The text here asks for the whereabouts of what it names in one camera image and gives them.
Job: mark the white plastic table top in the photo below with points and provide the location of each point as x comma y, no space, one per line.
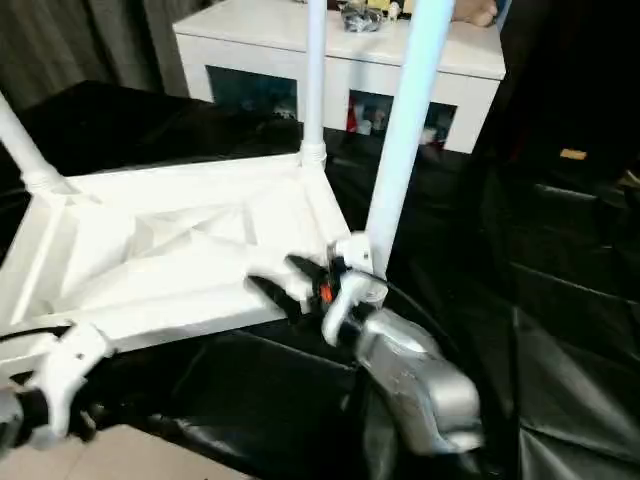
175,240

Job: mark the white plastic table leg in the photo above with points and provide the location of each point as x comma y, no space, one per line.
25,145
315,75
410,125

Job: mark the white plastic bottle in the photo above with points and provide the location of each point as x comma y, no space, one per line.
369,125
428,135

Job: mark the white cabinet with glass doors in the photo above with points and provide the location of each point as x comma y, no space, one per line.
260,50

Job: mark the black mat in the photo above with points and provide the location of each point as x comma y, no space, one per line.
550,325

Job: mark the black and white bundle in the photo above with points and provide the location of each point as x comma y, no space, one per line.
362,20

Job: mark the small white figurine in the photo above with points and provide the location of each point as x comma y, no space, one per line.
395,11

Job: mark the small yellow label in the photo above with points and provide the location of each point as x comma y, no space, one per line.
573,154

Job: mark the grey-green curtain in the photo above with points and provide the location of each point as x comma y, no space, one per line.
75,45

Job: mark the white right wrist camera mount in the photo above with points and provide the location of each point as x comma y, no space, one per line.
352,255

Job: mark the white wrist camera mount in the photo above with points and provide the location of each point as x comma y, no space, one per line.
352,255
70,365

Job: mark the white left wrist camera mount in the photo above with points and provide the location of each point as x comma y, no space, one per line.
70,365

